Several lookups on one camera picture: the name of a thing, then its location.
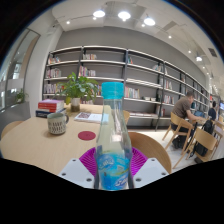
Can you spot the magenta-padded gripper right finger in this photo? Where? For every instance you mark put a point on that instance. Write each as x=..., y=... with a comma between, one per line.
x=150, y=171

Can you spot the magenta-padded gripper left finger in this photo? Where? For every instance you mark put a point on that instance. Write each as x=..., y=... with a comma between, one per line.
x=75, y=171

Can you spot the clear bottle with blue cap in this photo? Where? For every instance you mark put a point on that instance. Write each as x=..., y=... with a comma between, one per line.
x=113, y=146

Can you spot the flat round red coaster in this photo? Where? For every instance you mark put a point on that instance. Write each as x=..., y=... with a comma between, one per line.
x=86, y=135

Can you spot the grey patterned ceramic mug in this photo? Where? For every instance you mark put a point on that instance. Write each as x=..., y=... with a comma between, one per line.
x=56, y=125

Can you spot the white booklet with printed cover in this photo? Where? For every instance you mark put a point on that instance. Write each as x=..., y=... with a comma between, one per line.
x=87, y=116

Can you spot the black backpack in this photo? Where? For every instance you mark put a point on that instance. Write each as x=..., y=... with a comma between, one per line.
x=201, y=146

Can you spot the group of slatted wooden chairs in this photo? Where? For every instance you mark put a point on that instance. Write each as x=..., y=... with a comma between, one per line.
x=204, y=140

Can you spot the red book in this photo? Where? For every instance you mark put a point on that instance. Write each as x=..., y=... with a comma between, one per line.
x=50, y=106

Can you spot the person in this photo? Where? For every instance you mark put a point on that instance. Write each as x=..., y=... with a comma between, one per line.
x=181, y=108
x=212, y=112

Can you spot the pink-covered book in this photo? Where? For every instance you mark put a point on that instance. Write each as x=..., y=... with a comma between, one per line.
x=51, y=101

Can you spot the open laptop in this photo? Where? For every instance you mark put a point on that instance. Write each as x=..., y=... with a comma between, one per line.
x=199, y=113

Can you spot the green potted plant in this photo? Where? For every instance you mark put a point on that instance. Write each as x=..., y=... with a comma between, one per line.
x=77, y=88

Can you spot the small green window plant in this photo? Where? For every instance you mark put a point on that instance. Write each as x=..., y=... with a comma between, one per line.
x=20, y=96

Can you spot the grey shelf unit with books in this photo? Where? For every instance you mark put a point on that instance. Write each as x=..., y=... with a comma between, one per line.
x=143, y=76

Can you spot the group of ceiling lights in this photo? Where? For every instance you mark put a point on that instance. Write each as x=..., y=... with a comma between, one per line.
x=124, y=15

